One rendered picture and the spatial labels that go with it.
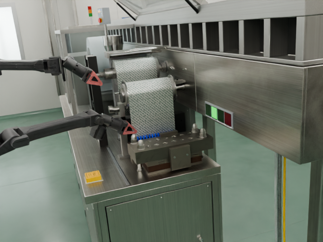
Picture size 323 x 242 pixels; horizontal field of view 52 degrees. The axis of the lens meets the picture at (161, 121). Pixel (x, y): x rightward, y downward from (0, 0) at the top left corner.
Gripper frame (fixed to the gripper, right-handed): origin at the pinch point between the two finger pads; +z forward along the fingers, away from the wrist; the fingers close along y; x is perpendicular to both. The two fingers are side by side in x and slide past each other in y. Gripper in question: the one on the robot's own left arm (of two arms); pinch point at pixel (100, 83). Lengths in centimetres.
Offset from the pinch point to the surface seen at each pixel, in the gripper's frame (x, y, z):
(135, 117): -4.8, 7.4, 23.1
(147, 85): 12.3, 5.5, 19.8
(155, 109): 4.1, 7.1, 29.7
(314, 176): 16, 80, 67
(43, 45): -22, -548, -30
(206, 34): 45, 28, 23
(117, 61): 14.4, -20.3, 5.3
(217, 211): -22, 32, 79
